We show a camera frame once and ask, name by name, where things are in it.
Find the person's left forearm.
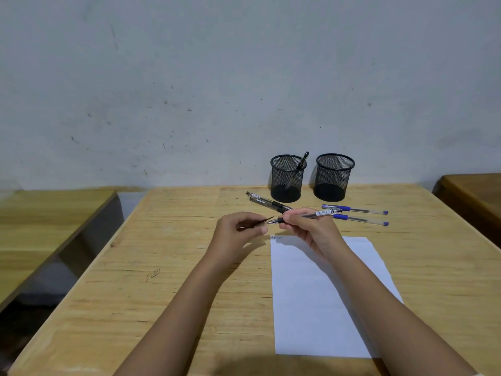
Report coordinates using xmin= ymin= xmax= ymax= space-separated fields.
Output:
xmin=113 ymin=252 xmax=235 ymax=376

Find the person's right forearm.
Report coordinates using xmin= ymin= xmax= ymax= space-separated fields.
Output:
xmin=327 ymin=248 xmax=480 ymax=376

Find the white paper sheet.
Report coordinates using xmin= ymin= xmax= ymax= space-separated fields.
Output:
xmin=270 ymin=236 xmax=404 ymax=359

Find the light wooden side table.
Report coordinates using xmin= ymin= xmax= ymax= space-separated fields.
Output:
xmin=0 ymin=188 xmax=124 ymax=312

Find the blue pen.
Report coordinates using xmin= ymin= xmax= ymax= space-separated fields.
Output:
xmin=331 ymin=213 xmax=390 ymax=227
xmin=321 ymin=204 xmax=389 ymax=216

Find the black mesh pen holder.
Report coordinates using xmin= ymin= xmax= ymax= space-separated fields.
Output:
xmin=270 ymin=154 xmax=307 ymax=203
xmin=313 ymin=153 xmax=356 ymax=203

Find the black pen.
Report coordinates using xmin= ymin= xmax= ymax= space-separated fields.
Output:
xmin=267 ymin=208 xmax=343 ymax=225
xmin=248 ymin=196 xmax=292 ymax=215
xmin=283 ymin=151 xmax=311 ymax=191
xmin=245 ymin=191 xmax=294 ymax=211

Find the person's right hand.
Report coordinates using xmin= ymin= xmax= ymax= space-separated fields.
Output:
xmin=278 ymin=208 xmax=347 ymax=265

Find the person's left hand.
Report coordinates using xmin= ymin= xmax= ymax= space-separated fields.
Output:
xmin=205 ymin=211 xmax=271 ymax=267

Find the dark wooden side table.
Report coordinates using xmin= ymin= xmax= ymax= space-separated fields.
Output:
xmin=432 ymin=173 xmax=501 ymax=249

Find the black pen cap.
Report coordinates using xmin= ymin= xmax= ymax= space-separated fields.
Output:
xmin=237 ymin=216 xmax=276 ymax=231

